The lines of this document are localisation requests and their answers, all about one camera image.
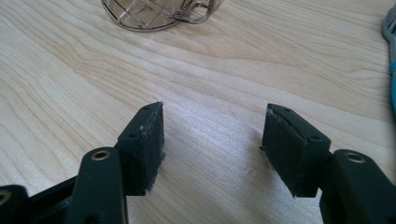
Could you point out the clear glass mug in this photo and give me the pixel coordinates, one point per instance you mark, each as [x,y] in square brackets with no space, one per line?
[155,14]

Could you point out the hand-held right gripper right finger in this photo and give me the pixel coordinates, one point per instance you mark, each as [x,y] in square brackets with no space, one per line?
[289,149]

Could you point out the blue and grey toothbrush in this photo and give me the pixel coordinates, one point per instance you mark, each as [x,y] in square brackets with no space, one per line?
[391,46]

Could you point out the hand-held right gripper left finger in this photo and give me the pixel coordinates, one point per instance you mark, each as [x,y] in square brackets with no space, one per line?
[143,155]

